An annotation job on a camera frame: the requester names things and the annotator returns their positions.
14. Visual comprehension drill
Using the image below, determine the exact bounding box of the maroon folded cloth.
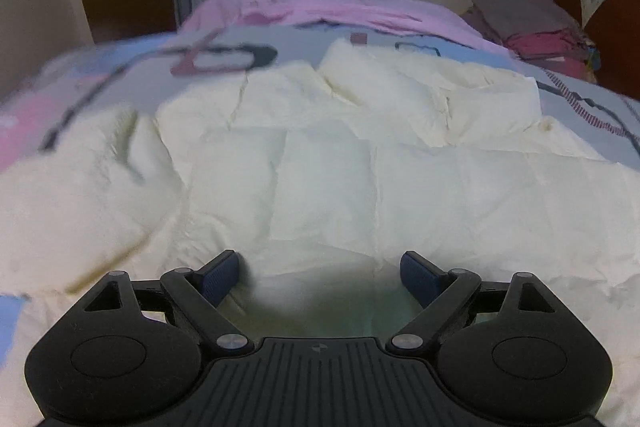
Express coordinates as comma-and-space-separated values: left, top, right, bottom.
506, 29, 601, 84

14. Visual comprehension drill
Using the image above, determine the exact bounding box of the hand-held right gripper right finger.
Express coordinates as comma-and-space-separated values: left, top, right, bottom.
388, 250, 556, 354

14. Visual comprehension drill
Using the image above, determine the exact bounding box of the patterned grey pink bed sheet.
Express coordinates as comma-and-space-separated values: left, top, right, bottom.
0, 24, 640, 348

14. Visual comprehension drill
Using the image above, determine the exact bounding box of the pink blanket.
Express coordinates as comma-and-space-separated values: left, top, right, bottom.
180, 0, 511, 58

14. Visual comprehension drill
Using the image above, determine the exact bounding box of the flower-shaped brown headboard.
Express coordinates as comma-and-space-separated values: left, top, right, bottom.
552, 0, 640, 101

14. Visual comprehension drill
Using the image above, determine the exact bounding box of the grey folded cloth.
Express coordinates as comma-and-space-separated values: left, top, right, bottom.
470, 0, 585, 46

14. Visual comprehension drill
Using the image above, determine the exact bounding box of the cream white large garment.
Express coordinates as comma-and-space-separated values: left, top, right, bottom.
0, 38, 640, 427

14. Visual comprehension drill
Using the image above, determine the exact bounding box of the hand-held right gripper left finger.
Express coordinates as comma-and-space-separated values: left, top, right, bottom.
82, 249, 249, 356

